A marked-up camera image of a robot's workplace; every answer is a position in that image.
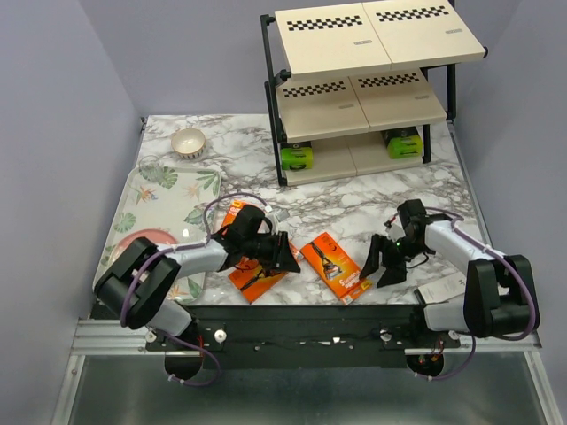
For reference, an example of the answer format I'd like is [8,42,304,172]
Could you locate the clear drinking glass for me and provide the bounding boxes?
[137,155,163,183]

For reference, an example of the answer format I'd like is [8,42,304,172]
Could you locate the aluminium black mounting rail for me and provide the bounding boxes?
[70,303,542,371]

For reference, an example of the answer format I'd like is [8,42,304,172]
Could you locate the orange Gillette Fusion5 box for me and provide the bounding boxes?
[221,200,246,228]

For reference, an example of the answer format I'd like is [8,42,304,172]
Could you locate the pink white plate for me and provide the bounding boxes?
[107,228,178,267]

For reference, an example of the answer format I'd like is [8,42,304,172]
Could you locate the white paper card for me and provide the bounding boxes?
[414,273,466,305]

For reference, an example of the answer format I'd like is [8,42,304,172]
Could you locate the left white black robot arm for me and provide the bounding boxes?
[93,205,300,350]

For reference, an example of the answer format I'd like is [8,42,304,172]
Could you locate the white leaf-print tray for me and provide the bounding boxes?
[95,166,221,279]

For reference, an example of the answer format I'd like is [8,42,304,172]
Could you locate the black green razor box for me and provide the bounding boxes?
[381,127,423,159]
[280,142,314,171]

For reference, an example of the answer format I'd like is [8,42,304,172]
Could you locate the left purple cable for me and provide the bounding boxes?
[119,192,271,388]

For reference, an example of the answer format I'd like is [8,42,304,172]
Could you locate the beige black three-tier shelf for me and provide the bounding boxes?
[260,1,488,186]

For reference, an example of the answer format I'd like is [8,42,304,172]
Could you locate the white bowl orange rim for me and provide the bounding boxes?
[171,127,206,159]

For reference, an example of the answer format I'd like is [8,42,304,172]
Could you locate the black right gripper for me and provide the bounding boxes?
[358,232,430,288]

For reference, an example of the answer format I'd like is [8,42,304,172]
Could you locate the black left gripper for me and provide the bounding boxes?
[242,230,301,273]

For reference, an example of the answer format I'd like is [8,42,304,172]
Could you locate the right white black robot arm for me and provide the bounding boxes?
[360,199,540,347]

